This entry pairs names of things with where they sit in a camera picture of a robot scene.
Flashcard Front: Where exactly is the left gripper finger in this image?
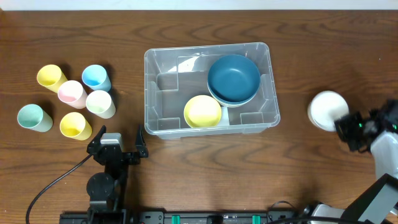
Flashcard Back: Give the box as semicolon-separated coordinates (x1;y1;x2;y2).
135;125;149;157
86;125;106;154

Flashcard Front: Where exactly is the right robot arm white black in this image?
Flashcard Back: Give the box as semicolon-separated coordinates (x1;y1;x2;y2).
307;100;397;223

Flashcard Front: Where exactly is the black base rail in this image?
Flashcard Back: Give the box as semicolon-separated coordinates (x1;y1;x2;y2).
59;210;299;224

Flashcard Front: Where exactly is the white small bowl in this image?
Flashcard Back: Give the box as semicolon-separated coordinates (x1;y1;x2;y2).
307;91;349;132

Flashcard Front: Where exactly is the dark blue bowl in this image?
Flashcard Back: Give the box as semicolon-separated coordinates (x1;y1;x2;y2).
207;55;261;102
207;83;261;108

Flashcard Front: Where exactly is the clear plastic storage container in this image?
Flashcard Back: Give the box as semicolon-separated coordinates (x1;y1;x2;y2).
144;42;280;139

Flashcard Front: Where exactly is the light blue cup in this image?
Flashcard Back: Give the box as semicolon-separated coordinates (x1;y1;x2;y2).
81;65;112;92

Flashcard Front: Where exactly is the yellow cup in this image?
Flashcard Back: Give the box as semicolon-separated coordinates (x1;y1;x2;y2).
60;112;92;141
37;64;68;93

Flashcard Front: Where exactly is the yellow small bowl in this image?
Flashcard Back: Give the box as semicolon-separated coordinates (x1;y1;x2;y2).
183;95;222;128

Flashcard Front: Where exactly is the white cup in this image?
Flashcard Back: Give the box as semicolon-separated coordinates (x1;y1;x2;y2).
86;90;116;119

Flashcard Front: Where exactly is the white label in container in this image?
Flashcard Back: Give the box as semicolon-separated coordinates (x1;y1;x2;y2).
218;106;229;126

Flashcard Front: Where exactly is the pink cup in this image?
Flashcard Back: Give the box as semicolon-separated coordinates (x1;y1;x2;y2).
57;80;88;109

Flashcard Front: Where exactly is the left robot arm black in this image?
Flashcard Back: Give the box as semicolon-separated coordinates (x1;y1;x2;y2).
86;126;149;212

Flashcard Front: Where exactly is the mint green cup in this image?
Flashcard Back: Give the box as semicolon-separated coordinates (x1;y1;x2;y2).
17;104;53;133

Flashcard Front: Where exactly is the beige large bowl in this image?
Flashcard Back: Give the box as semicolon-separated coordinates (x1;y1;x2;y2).
208;88;256;108

